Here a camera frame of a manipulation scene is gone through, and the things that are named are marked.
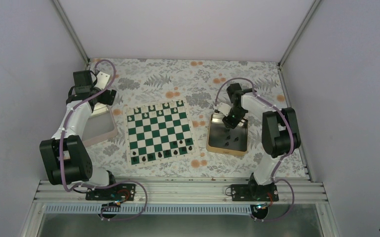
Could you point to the aluminium corner post right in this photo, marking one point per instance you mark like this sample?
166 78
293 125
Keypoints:
311 11

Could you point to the aluminium corner post left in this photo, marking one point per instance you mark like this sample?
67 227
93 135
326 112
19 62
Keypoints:
68 26

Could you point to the gold metal tray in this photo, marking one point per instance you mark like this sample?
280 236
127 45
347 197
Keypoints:
225 140

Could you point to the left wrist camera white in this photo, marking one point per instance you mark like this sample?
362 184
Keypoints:
102 80

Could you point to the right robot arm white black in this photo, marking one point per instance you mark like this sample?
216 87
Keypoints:
280 133

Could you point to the aluminium rail frame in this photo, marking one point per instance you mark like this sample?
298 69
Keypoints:
183 207

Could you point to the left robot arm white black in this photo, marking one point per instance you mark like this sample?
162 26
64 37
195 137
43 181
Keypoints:
64 155

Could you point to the green white chess board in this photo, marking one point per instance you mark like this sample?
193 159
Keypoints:
156 133

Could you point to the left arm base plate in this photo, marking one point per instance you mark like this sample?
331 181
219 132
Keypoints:
118 193

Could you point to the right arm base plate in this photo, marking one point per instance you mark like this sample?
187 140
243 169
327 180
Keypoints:
256 193

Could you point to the aluminium corner post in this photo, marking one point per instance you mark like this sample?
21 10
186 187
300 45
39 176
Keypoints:
68 26
311 11

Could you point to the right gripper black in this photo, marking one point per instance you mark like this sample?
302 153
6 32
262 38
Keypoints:
232 124

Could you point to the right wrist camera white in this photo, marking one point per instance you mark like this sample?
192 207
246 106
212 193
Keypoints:
223 108

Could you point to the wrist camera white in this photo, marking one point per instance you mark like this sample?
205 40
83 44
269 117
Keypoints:
223 108
102 80

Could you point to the floral patterned table mat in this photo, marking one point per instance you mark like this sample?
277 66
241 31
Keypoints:
141 81

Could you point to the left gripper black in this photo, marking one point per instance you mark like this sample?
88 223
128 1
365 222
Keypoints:
104 99

